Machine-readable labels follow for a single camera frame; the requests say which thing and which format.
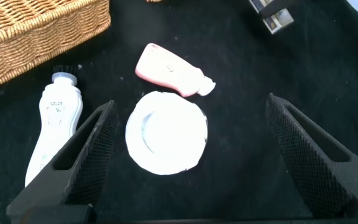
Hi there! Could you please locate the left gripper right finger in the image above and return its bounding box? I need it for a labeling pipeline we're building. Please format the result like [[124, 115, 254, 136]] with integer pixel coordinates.
[[265, 92, 358, 218]]

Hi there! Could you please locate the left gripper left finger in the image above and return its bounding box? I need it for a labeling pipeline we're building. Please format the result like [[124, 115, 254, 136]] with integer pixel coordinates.
[[6, 100, 119, 224]]

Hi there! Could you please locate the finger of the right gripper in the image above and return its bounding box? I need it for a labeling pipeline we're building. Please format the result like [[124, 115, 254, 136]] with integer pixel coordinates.
[[258, 0, 295, 18]]

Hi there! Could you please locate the playing card box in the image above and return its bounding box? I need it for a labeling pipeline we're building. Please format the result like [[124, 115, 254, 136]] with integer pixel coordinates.
[[249, 0, 295, 35]]

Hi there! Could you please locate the white bottle black brush tip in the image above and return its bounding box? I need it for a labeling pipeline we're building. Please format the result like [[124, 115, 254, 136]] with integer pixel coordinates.
[[24, 64, 84, 187]]

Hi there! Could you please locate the white round plastic plate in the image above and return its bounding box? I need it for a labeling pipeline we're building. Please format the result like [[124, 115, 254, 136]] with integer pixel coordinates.
[[124, 90, 209, 175]]

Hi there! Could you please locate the wicker basket holding teal cup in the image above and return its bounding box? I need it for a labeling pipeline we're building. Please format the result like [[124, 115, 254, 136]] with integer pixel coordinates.
[[0, 0, 111, 96]]

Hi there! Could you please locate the black tablecloth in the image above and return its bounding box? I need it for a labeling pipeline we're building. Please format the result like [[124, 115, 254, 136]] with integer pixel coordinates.
[[0, 0, 358, 224]]

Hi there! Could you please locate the pink tube white cap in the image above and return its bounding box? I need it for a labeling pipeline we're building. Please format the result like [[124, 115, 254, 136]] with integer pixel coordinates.
[[134, 42, 216, 98]]

